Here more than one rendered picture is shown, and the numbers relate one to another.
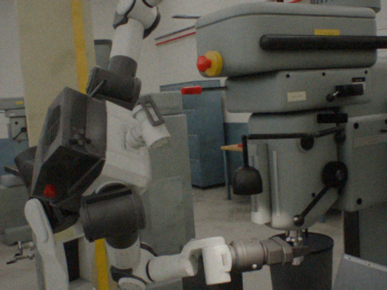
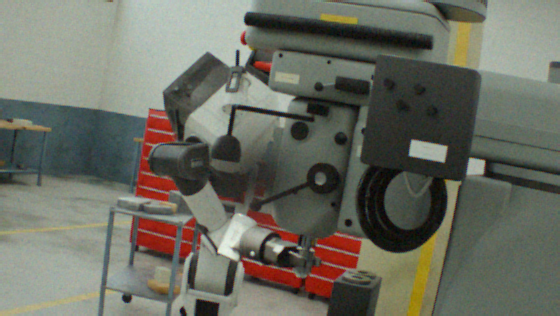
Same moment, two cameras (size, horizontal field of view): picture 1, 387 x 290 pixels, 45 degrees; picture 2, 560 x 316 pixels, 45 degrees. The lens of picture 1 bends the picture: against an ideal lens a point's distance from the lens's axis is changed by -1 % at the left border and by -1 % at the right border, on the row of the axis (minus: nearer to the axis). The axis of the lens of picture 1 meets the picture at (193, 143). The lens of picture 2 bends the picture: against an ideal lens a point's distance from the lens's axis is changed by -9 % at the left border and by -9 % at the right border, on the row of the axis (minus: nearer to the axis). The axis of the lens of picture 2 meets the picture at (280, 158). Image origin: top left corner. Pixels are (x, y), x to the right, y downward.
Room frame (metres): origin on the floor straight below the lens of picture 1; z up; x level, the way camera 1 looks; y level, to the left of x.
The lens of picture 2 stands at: (0.11, -1.64, 1.57)
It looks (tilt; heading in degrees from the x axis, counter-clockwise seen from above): 3 degrees down; 53
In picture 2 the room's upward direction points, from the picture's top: 10 degrees clockwise
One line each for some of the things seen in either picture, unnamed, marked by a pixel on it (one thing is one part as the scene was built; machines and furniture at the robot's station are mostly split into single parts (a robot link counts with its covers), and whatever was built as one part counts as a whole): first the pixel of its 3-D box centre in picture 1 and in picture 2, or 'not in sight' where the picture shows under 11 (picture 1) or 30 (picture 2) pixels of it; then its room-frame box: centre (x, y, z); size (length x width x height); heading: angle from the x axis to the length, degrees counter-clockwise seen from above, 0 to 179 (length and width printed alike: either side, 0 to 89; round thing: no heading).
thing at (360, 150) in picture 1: (340, 158); (397, 183); (1.37, -0.43, 1.47); 0.24 x 0.19 x 0.26; 30
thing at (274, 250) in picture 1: (263, 253); (276, 251); (1.26, -0.17, 1.24); 0.13 x 0.12 x 0.10; 12
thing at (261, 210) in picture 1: (259, 182); (277, 169); (1.22, -0.17, 1.45); 0.04 x 0.04 x 0.21; 30
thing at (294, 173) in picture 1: (291, 167); (322, 168); (1.28, -0.26, 1.47); 0.21 x 0.19 x 0.32; 30
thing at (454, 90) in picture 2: not in sight; (421, 117); (1.14, -0.69, 1.62); 0.20 x 0.09 x 0.21; 120
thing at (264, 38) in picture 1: (334, 42); (336, 29); (1.17, -0.36, 1.79); 0.45 x 0.04 x 0.04; 120
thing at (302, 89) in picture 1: (297, 90); (351, 84); (1.30, -0.30, 1.68); 0.34 x 0.24 x 0.10; 120
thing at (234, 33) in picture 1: (286, 42); (349, 31); (1.28, -0.27, 1.81); 0.47 x 0.26 x 0.16; 120
